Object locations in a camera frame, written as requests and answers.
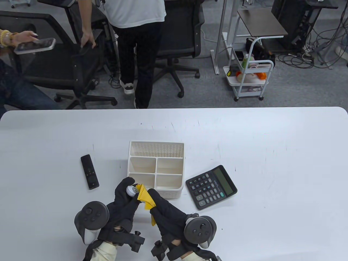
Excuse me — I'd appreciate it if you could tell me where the black calculator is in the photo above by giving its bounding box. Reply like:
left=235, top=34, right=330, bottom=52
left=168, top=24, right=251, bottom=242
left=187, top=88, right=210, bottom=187
left=186, top=165, right=238, bottom=210

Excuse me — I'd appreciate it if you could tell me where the black mesh office chair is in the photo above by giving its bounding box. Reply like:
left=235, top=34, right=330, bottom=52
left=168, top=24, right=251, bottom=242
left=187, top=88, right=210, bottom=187
left=0, top=11, right=118, bottom=110
left=152, top=0, right=206, bottom=98

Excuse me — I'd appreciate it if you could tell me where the brown top side table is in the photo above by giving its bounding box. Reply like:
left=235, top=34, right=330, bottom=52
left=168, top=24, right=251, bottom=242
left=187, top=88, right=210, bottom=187
left=237, top=10, right=288, bottom=37

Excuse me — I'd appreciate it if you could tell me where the black equipment stand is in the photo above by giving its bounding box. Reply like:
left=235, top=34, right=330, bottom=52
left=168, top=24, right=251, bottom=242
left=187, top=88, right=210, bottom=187
left=271, top=0, right=339, bottom=52

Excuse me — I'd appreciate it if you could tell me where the person's left hand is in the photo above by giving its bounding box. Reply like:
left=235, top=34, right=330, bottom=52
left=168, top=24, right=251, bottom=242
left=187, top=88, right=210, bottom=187
left=100, top=177, right=142, bottom=237

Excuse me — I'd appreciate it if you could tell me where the yellow cleaning cloth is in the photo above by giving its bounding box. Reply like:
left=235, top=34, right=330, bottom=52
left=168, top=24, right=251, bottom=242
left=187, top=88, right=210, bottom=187
left=136, top=184, right=157, bottom=226

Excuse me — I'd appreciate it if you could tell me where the person's right hand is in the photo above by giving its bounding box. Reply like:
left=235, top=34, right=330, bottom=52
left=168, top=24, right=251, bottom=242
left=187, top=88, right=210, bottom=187
left=147, top=188, right=188, bottom=240

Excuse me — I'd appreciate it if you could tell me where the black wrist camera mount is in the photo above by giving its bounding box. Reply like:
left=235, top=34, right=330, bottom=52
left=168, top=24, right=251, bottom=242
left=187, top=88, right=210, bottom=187
left=151, top=240, right=168, bottom=259
left=128, top=231, right=145, bottom=253

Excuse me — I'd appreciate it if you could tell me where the white metal frame stand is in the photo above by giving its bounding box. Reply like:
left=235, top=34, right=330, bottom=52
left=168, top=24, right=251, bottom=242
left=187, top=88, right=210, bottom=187
left=211, top=0, right=237, bottom=75

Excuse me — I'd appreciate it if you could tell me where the tangle of black cables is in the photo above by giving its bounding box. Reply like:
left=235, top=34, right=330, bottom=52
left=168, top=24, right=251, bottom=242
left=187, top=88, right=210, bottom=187
left=275, top=16, right=348, bottom=70

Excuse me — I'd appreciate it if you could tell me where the smartphone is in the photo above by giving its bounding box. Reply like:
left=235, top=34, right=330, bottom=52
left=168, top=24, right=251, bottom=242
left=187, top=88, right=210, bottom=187
left=14, top=38, right=56, bottom=55

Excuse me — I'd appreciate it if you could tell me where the dark grey handheld controller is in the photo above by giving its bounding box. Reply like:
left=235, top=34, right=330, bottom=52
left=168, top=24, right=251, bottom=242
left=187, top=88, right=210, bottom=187
left=74, top=201, right=110, bottom=245
left=184, top=216, right=217, bottom=248

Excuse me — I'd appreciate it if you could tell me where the white wheeled utility cart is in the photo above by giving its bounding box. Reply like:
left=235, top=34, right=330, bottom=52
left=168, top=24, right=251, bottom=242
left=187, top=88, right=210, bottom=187
left=223, top=37, right=274, bottom=102

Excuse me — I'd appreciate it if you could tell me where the white plastic organizer basket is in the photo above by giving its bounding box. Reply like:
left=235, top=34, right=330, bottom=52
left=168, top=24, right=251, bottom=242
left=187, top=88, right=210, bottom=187
left=127, top=141, right=185, bottom=200

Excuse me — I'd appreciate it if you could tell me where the black remote control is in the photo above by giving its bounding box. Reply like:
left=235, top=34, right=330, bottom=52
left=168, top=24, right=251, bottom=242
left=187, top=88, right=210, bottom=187
left=80, top=154, right=100, bottom=190

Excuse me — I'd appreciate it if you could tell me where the person's right forearm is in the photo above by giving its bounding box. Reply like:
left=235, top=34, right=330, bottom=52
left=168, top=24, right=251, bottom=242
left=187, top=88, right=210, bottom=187
left=179, top=251, right=210, bottom=261

